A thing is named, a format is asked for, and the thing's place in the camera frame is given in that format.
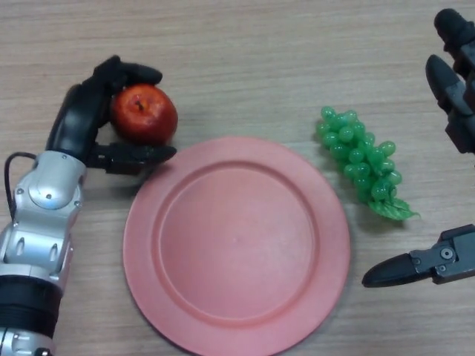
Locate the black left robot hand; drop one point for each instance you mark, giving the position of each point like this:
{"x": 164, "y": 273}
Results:
{"x": 76, "y": 118}

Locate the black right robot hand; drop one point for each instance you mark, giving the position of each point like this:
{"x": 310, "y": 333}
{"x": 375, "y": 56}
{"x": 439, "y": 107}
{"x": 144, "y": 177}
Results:
{"x": 460, "y": 96}

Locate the red apple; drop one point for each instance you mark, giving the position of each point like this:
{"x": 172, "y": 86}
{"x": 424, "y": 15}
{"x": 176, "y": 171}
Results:
{"x": 146, "y": 116}

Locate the pink round plate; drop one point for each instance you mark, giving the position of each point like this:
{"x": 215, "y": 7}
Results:
{"x": 237, "y": 241}

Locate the green grape bunch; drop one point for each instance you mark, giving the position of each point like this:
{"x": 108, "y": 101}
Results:
{"x": 352, "y": 148}

